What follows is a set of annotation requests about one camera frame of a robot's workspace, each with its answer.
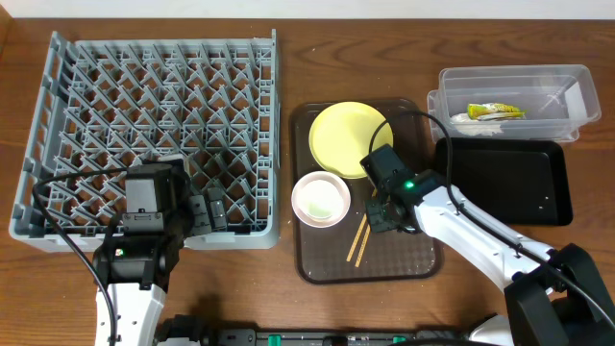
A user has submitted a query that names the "grey plastic dishwasher rack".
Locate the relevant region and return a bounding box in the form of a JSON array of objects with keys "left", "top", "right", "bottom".
[{"left": 9, "top": 34, "right": 281, "bottom": 253}]

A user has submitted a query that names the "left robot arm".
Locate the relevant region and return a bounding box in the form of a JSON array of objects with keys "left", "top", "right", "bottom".
[{"left": 93, "top": 158, "right": 227, "bottom": 345}]

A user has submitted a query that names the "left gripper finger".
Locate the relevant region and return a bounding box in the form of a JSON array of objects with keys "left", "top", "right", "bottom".
[
  {"left": 188, "top": 195, "right": 211, "bottom": 236},
  {"left": 207, "top": 187, "right": 228, "bottom": 231}
]

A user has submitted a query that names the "left wooden chopstick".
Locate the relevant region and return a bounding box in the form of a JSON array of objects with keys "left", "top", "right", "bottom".
[{"left": 346, "top": 214, "right": 367, "bottom": 262}]

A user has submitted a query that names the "black rectangular tray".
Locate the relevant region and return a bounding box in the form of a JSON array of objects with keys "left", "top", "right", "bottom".
[{"left": 452, "top": 137, "right": 574, "bottom": 226}]

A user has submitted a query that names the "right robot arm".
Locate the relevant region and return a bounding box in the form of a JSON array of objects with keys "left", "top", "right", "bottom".
[{"left": 360, "top": 145, "right": 614, "bottom": 345}]

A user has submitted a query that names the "pink white bowl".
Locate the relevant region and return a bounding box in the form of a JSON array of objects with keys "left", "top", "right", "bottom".
[{"left": 291, "top": 171, "right": 352, "bottom": 229}]

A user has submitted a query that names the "right wooden chopstick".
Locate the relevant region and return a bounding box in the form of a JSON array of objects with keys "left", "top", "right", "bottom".
[{"left": 355, "top": 224, "right": 371, "bottom": 267}]

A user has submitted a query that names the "yellow round plate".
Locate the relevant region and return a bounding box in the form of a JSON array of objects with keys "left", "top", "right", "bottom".
[{"left": 308, "top": 102, "right": 385, "bottom": 179}]

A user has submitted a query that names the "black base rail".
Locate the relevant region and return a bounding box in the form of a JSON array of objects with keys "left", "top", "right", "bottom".
[{"left": 154, "top": 329, "right": 471, "bottom": 346}]

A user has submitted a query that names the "brown plastic serving tray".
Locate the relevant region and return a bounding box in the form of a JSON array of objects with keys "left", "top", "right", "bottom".
[{"left": 290, "top": 98, "right": 442, "bottom": 284}]

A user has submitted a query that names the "white paper napkin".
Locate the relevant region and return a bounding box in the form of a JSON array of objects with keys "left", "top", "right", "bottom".
[{"left": 451, "top": 113, "right": 503, "bottom": 136}]

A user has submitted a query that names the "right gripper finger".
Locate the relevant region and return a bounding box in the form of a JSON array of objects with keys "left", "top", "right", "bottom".
[
  {"left": 397, "top": 210, "right": 422, "bottom": 235},
  {"left": 364, "top": 200, "right": 399, "bottom": 233}
]

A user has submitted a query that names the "wooden chopstick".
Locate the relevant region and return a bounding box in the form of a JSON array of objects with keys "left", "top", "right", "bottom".
[
  {"left": 355, "top": 224, "right": 371, "bottom": 267},
  {"left": 346, "top": 214, "right": 367, "bottom": 262}
]

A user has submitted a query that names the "clear plastic waste bin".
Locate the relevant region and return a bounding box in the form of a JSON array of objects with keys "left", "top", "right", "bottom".
[{"left": 427, "top": 64, "right": 602, "bottom": 142}]

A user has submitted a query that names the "small white cup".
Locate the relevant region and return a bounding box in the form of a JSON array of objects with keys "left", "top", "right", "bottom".
[{"left": 300, "top": 180, "right": 343, "bottom": 220}]

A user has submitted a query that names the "green snack wrapper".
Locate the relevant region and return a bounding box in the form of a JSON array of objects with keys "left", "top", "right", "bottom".
[{"left": 467, "top": 103, "right": 526, "bottom": 121}]

